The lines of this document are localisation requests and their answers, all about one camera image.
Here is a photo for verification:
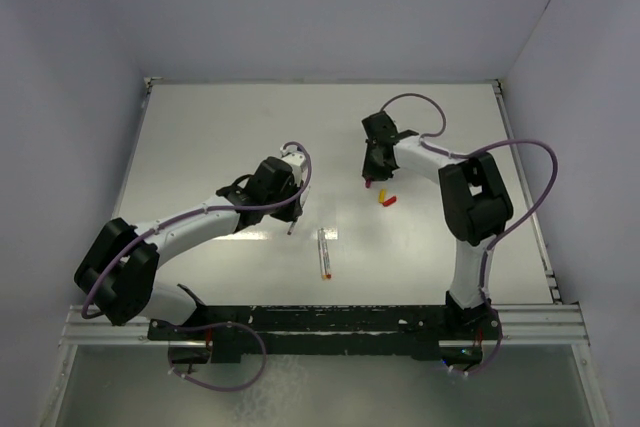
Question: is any yellow marker pen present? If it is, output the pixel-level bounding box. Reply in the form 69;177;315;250
317;228;329;280

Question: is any red pen cap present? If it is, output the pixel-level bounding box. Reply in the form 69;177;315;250
382;196;397;207

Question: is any red marker pen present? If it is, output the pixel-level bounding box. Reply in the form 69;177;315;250
324;230;332;280

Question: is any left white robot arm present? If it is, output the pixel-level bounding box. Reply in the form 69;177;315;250
74;152;311;339

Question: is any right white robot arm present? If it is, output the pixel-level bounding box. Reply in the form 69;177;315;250
362;111;514;338

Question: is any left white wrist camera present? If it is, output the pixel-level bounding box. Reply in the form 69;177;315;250
280;145;308;186

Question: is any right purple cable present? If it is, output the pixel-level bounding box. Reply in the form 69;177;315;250
382;93;560;381

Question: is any purple cable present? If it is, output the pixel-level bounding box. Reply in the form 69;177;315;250
81;141;314;391
382;93;560;381

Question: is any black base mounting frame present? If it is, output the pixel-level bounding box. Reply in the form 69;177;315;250
148;305;502;365

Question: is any aluminium rail right side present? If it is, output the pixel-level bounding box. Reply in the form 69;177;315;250
491;80;563;305

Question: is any aluminium rail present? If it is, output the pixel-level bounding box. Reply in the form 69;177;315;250
59;304;590;346
491;80;563;305

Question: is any aluminium rail front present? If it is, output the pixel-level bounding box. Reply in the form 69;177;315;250
59;304;590;346

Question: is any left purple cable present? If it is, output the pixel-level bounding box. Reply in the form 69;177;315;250
81;141;314;391

